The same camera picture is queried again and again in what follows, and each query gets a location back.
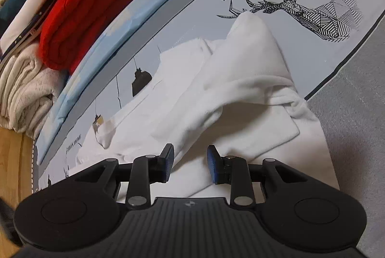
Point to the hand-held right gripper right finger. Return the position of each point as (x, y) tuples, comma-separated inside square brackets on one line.
[(212, 164)]

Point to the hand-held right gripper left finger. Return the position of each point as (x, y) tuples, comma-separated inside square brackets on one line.
[(167, 161)]

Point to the white baby garment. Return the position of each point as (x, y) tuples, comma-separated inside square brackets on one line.
[(240, 71)]

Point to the light blue sheet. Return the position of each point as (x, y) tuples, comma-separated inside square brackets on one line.
[(99, 44)]

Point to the grey bed cover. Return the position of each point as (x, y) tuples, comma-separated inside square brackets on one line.
[(355, 125)]

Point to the cream folded quilt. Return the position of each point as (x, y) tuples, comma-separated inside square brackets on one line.
[(27, 86)]

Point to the red folded blanket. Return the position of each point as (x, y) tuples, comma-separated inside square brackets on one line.
[(90, 5)]

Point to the wooden bed frame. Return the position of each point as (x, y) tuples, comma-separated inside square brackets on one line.
[(15, 161)]

